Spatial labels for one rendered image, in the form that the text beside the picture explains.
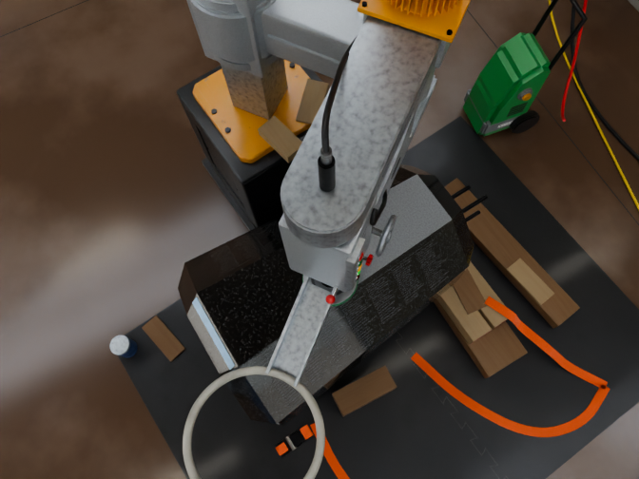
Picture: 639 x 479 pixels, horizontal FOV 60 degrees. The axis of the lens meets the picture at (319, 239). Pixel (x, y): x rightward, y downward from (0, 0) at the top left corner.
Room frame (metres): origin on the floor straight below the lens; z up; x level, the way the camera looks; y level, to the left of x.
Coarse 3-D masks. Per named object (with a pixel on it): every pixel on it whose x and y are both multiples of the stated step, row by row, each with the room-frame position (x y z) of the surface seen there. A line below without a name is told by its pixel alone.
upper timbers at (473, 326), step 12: (480, 276) 0.73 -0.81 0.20; (480, 288) 0.66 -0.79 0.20; (444, 300) 0.62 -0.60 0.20; (456, 300) 0.61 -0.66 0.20; (456, 312) 0.55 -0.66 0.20; (480, 312) 0.55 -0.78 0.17; (492, 312) 0.54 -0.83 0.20; (456, 324) 0.50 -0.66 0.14; (468, 324) 0.49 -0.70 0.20; (480, 324) 0.48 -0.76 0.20; (492, 324) 0.48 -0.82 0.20; (468, 336) 0.43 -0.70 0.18; (480, 336) 0.42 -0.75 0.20
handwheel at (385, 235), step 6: (390, 222) 0.65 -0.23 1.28; (372, 228) 0.65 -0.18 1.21; (390, 228) 0.63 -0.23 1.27; (378, 234) 0.63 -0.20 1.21; (384, 234) 0.61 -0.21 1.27; (390, 234) 0.63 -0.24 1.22; (384, 240) 0.59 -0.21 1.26; (378, 246) 0.58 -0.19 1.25; (384, 246) 0.61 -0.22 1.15; (378, 252) 0.57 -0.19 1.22
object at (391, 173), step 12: (432, 72) 1.06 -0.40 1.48; (432, 84) 1.19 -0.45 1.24; (420, 108) 1.09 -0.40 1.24; (408, 132) 0.91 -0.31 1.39; (408, 144) 0.96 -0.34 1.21; (396, 156) 0.82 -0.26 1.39; (396, 168) 0.84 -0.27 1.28; (384, 180) 0.75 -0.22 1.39; (384, 192) 0.74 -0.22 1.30; (384, 204) 0.67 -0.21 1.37; (372, 216) 0.58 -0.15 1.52
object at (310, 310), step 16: (304, 288) 0.52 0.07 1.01; (320, 288) 0.52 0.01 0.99; (304, 304) 0.47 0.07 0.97; (320, 304) 0.47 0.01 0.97; (288, 320) 0.41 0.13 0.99; (304, 320) 0.42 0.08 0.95; (320, 320) 0.40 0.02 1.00; (288, 336) 0.36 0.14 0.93; (304, 336) 0.36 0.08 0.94; (288, 352) 0.31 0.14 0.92; (304, 352) 0.31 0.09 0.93; (288, 368) 0.26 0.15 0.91; (304, 368) 0.25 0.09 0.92
